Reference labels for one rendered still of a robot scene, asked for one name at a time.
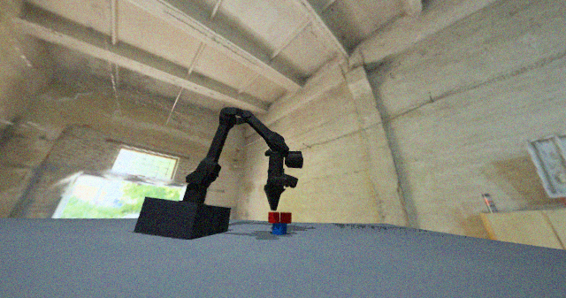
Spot red cube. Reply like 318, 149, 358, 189
268, 212, 279, 224
279, 212, 292, 224

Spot blue cube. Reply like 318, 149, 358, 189
272, 222, 287, 235

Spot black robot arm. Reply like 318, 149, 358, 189
179, 106, 303, 205

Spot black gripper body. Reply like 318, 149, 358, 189
264, 164, 289, 190

